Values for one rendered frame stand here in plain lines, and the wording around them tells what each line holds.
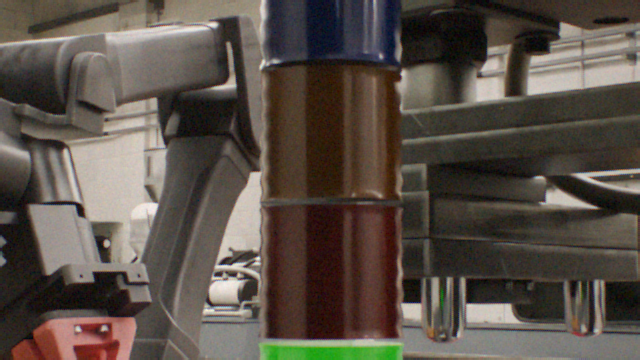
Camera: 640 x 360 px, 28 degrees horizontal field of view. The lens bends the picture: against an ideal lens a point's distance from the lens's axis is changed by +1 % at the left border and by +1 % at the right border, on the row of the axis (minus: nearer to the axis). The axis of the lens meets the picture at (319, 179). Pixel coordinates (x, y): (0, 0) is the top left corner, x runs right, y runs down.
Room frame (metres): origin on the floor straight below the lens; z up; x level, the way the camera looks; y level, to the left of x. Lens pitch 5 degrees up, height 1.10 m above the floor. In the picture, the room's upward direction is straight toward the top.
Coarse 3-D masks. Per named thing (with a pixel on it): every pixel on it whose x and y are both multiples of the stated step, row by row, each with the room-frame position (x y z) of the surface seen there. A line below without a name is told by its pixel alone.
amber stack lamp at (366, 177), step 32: (288, 96) 0.32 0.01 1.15; (320, 96) 0.31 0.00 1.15; (352, 96) 0.31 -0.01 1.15; (384, 96) 0.32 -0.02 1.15; (288, 128) 0.32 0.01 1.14; (320, 128) 0.31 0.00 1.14; (352, 128) 0.31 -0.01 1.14; (384, 128) 0.32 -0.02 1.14; (288, 160) 0.32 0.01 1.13; (320, 160) 0.31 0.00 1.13; (352, 160) 0.31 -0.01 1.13; (384, 160) 0.32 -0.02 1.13; (288, 192) 0.32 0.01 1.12; (320, 192) 0.31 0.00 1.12; (352, 192) 0.31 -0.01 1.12; (384, 192) 0.32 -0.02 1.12
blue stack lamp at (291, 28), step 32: (288, 0) 0.32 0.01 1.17; (320, 0) 0.31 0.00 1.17; (352, 0) 0.31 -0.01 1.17; (384, 0) 0.32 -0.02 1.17; (288, 32) 0.32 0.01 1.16; (320, 32) 0.31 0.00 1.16; (352, 32) 0.31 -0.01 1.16; (384, 32) 0.32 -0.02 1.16; (288, 64) 0.32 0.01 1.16; (320, 64) 0.32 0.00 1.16; (352, 64) 0.32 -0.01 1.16; (384, 64) 0.32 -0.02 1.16
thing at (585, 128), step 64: (448, 64) 0.60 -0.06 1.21; (448, 128) 0.56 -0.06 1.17; (512, 128) 0.54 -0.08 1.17; (576, 128) 0.52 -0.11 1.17; (448, 192) 0.57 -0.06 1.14; (512, 192) 0.61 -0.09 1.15; (448, 256) 0.54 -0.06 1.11; (512, 256) 0.57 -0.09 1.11; (576, 256) 0.62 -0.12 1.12; (448, 320) 0.55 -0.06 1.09; (576, 320) 0.64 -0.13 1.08
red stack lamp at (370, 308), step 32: (288, 224) 0.32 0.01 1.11; (320, 224) 0.31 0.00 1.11; (352, 224) 0.31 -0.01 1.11; (384, 224) 0.32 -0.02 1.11; (288, 256) 0.32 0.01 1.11; (320, 256) 0.31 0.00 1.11; (352, 256) 0.31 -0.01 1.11; (384, 256) 0.32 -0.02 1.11; (288, 288) 0.32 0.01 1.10; (320, 288) 0.31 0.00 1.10; (352, 288) 0.31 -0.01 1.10; (384, 288) 0.32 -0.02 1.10; (288, 320) 0.32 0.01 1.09; (320, 320) 0.31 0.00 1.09; (352, 320) 0.31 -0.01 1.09; (384, 320) 0.32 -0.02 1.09
